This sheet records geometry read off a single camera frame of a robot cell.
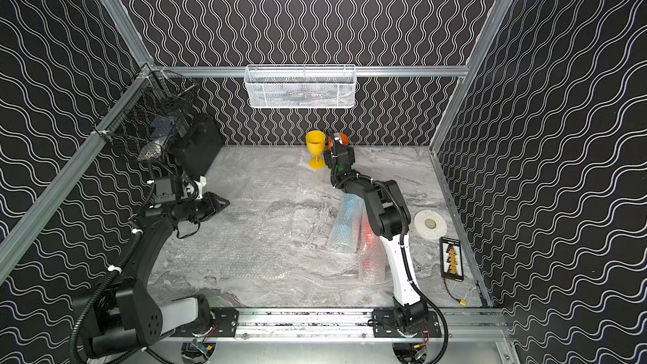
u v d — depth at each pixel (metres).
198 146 1.03
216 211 0.75
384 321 0.74
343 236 0.84
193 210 0.70
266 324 0.76
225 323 0.75
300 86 0.61
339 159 0.84
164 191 0.64
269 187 1.06
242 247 0.90
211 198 0.73
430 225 0.94
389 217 0.63
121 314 0.40
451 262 0.85
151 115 0.95
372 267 0.77
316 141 1.07
